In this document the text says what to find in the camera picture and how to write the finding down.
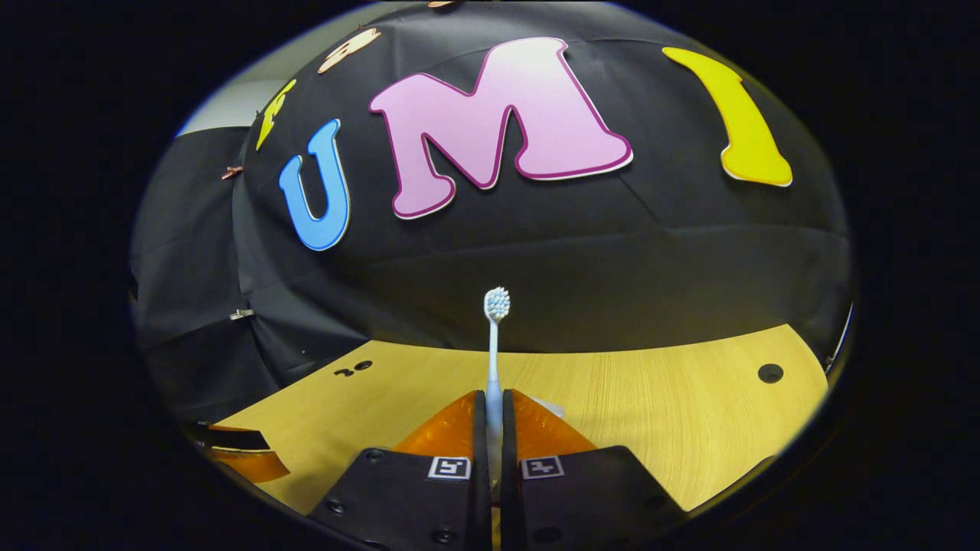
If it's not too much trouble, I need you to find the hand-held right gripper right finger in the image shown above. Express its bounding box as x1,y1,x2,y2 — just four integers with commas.
501,389,690,551

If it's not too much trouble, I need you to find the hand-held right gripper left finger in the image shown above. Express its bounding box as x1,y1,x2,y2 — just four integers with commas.
306,389,492,551

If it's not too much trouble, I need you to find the light blue toothbrush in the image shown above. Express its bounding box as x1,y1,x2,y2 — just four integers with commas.
484,287,511,491

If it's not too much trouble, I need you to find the wooden desktop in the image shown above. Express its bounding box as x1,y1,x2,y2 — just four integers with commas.
211,324,831,551

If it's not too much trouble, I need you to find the black backdrop cloth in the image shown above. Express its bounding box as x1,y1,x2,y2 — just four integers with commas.
130,0,854,429

